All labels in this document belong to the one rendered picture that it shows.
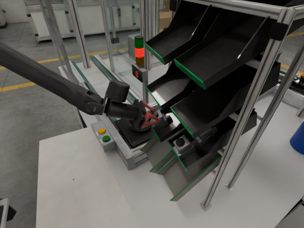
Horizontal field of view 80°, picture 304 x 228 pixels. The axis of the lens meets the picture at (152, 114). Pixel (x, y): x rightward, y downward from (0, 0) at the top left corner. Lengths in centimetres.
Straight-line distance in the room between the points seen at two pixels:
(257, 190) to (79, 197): 87
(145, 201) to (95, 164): 35
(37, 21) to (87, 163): 526
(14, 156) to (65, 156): 152
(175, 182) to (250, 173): 48
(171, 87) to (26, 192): 192
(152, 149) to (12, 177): 184
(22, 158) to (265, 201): 237
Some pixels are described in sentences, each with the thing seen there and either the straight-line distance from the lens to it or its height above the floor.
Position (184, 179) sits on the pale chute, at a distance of 79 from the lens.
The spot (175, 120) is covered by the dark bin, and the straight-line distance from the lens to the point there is 74.
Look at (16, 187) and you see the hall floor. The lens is 237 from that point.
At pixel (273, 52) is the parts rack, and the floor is 158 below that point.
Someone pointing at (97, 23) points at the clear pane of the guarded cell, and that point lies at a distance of 218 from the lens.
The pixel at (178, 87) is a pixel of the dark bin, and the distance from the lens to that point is 65.
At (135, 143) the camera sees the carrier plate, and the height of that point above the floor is 97.
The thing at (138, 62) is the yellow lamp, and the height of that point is 128.
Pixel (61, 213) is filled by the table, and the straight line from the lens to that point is 101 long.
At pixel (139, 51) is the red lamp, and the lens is 106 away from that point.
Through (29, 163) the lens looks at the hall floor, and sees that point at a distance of 251.
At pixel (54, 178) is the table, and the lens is 113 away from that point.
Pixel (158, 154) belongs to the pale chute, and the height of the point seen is 103.
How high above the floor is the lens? 172
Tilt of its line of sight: 40 degrees down
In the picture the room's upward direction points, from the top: straight up
